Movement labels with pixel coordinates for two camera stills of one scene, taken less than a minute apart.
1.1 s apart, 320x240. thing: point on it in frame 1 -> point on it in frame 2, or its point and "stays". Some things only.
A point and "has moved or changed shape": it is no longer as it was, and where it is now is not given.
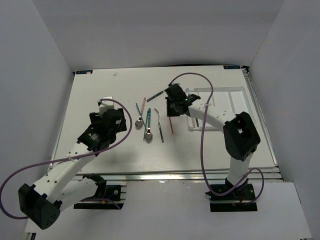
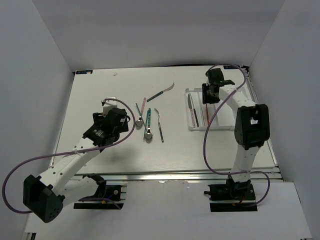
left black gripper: (96, 118) stays
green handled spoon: (148, 136) stays
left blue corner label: (82, 72) stays
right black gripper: (170, 112) -> (205, 100)
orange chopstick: (171, 125) has moved or changed shape
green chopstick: (145, 128) stays
